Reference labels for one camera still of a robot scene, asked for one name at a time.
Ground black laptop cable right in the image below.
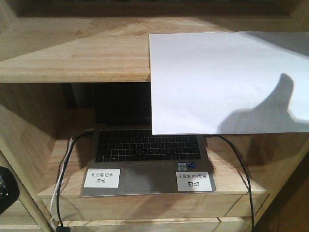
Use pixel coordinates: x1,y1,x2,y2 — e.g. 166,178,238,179
206,134,255,232

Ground black laptop cable left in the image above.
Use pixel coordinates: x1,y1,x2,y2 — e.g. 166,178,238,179
56,130,94,232

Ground wooden shelf unit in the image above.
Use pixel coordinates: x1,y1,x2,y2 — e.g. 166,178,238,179
0,0,309,232

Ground silver laptop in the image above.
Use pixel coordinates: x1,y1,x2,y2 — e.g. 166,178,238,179
82,82,216,197

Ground white cable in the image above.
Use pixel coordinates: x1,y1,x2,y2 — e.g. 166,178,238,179
49,128,94,230

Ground white paper sheets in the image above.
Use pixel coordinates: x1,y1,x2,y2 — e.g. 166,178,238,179
149,32,309,135

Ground white laptop label right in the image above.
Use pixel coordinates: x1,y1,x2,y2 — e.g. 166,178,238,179
176,172,212,192

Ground white laptop label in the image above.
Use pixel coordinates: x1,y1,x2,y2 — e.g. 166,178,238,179
84,168,121,189
176,172,212,192

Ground black laptop cable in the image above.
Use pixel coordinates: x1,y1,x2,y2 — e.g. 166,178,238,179
206,134,255,232
56,130,94,232

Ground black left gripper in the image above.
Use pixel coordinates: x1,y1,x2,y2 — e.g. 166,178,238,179
0,166,20,214

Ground white laptop label left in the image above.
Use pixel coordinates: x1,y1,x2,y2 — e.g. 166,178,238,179
84,168,121,189

